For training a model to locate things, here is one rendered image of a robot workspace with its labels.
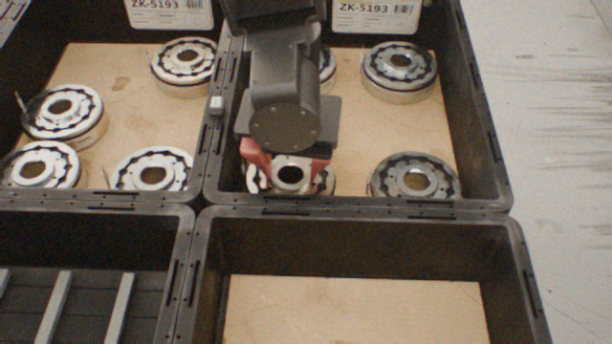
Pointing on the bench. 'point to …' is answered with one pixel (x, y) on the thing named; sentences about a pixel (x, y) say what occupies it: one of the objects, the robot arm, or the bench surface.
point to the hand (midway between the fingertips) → (290, 171)
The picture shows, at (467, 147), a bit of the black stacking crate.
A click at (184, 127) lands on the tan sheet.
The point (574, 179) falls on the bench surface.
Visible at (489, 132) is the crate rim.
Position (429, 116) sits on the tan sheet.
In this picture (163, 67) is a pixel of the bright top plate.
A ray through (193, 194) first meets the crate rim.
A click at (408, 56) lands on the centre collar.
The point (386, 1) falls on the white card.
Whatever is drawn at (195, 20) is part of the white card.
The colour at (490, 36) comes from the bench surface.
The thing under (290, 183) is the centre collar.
